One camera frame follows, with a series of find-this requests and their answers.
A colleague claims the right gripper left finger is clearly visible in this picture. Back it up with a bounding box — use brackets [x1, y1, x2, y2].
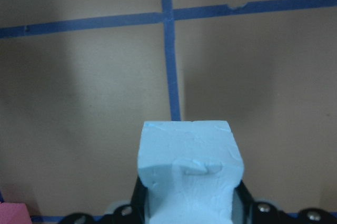
[105, 177, 147, 223]

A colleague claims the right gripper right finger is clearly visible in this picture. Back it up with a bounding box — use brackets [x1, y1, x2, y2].
[232, 180, 281, 224]

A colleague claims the light blue block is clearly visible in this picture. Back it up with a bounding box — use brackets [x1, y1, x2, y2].
[137, 120, 244, 223]

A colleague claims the magenta block bottom left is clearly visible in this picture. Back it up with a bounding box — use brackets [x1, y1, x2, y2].
[1, 202, 32, 224]

